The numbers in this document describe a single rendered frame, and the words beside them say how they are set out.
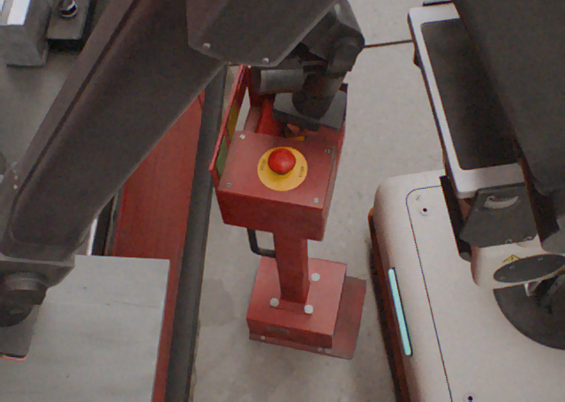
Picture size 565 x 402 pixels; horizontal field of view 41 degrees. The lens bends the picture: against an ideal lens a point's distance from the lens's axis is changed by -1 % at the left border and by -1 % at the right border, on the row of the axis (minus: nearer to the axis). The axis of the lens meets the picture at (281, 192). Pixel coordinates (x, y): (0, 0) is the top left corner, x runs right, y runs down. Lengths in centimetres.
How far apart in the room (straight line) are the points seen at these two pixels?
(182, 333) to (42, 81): 84
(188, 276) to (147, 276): 102
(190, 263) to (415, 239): 56
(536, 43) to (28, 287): 38
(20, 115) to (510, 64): 83
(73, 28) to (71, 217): 66
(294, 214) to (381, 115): 101
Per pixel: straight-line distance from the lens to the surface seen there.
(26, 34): 111
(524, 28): 39
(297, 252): 145
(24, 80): 116
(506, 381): 156
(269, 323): 172
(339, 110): 113
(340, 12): 100
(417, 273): 160
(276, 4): 29
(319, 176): 111
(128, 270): 84
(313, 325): 171
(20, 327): 75
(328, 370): 181
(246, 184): 111
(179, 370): 179
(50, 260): 57
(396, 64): 219
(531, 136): 49
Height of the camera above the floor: 176
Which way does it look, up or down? 63 degrees down
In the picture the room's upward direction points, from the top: 6 degrees counter-clockwise
